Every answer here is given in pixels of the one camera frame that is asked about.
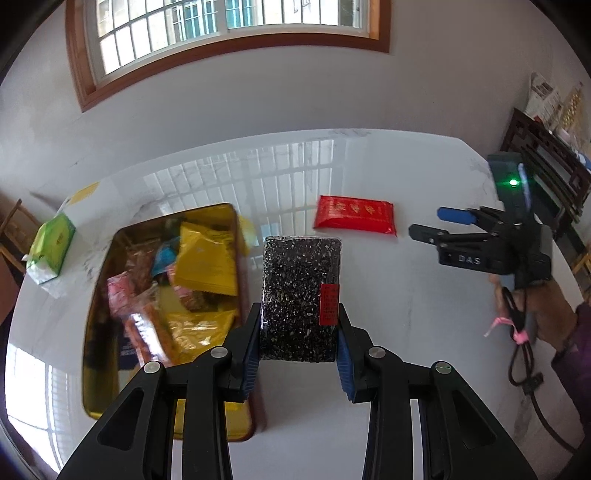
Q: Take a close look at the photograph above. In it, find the clear peanut packet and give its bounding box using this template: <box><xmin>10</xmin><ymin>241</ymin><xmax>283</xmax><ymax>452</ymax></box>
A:
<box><xmin>123</xmin><ymin>295</ymin><xmax>173</xmax><ymax>364</ymax></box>
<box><xmin>177</xmin><ymin>286</ymin><xmax>211</xmax><ymax>311</ymax></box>

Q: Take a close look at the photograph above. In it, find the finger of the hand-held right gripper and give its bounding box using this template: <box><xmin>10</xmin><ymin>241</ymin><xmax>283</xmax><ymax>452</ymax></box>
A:
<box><xmin>436</xmin><ymin>206</ymin><xmax>509</xmax><ymax>228</ymax></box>
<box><xmin>409</xmin><ymin>224</ymin><xmax>488</xmax><ymax>252</ymax></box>

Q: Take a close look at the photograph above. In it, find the blue cracker packet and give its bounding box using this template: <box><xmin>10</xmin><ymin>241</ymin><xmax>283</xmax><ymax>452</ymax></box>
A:
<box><xmin>117</xmin><ymin>322</ymin><xmax>140</xmax><ymax>371</ymax></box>

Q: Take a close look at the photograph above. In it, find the pink snack packet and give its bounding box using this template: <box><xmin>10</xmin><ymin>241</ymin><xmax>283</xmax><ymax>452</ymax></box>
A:
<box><xmin>106</xmin><ymin>271</ymin><xmax>158</xmax><ymax>315</ymax></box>

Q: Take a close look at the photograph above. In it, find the dark wooden side table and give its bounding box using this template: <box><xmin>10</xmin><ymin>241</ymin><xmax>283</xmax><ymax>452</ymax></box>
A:
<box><xmin>501</xmin><ymin>107</ymin><xmax>591</xmax><ymax>223</ymax></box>

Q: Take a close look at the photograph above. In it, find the red tin box gold inside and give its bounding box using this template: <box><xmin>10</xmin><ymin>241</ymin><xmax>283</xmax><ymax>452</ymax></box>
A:
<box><xmin>82</xmin><ymin>202</ymin><xmax>256</xmax><ymax>442</ymax></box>

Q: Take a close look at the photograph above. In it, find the wooden framed window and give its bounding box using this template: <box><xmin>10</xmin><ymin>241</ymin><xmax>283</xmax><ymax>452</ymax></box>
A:
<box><xmin>65</xmin><ymin>0</ymin><xmax>393</xmax><ymax>114</ymax></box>

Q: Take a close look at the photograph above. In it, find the plain yellow snack packet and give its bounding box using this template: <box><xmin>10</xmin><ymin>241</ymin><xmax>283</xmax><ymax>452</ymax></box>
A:
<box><xmin>165</xmin><ymin>308</ymin><xmax>239</xmax><ymax>366</ymax></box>

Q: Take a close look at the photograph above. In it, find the pink tie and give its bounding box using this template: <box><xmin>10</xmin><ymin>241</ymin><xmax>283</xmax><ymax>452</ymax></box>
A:
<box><xmin>483</xmin><ymin>316</ymin><xmax>530</xmax><ymax>345</ymax></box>

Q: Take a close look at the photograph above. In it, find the black cable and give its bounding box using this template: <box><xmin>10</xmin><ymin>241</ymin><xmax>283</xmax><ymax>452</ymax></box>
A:
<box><xmin>501</xmin><ymin>286</ymin><xmax>581</xmax><ymax>454</ymax></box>

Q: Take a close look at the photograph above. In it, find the red snack packet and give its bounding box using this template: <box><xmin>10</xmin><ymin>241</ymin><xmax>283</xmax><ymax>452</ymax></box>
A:
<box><xmin>312</xmin><ymin>194</ymin><xmax>398</xmax><ymax>238</ymax></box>

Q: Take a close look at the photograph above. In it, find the yellow packet with white strip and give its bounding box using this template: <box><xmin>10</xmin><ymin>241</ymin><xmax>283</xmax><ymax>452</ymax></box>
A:
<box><xmin>177</xmin><ymin>222</ymin><xmax>239</xmax><ymax>297</ymax></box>

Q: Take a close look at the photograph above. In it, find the green tissue pack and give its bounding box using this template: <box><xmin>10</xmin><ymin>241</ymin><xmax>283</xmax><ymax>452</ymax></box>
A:
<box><xmin>25</xmin><ymin>213</ymin><xmax>77</xmax><ymax>298</ymax></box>

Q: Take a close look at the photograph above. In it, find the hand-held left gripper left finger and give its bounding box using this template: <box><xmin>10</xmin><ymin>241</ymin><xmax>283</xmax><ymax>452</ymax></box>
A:
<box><xmin>58</xmin><ymin>302</ymin><xmax>263</xmax><ymax>480</ymax></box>

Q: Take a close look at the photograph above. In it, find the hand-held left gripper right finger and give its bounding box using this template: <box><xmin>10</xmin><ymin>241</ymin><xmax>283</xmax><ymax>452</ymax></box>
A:
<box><xmin>336</xmin><ymin>302</ymin><xmax>539</xmax><ymax>480</ymax></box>

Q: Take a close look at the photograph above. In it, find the blue clear snack packet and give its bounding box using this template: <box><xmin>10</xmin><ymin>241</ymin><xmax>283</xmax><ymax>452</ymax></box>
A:
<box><xmin>154</xmin><ymin>237</ymin><xmax>181</xmax><ymax>276</ymax></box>

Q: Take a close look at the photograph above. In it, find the person's right forearm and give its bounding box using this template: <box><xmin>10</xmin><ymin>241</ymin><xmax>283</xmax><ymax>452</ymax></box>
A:
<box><xmin>551</xmin><ymin>302</ymin><xmax>591</xmax><ymax>418</ymax></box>

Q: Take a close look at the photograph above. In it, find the gold ornament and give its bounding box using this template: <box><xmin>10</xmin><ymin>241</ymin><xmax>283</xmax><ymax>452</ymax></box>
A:
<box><xmin>558</xmin><ymin>83</ymin><xmax>585</xmax><ymax>136</ymax></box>

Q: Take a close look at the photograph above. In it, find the person's right hand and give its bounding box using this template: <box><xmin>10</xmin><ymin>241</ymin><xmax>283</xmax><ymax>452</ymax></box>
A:
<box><xmin>489</xmin><ymin>273</ymin><xmax>579</xmax><ymax>352</ymax></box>

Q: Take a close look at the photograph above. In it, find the black sesame packet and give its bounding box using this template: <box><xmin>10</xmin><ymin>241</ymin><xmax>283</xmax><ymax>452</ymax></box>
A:
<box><xmin>258</xmin><ymin>235</ymin><xmax>344</xmax><ymax>364</ymax></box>

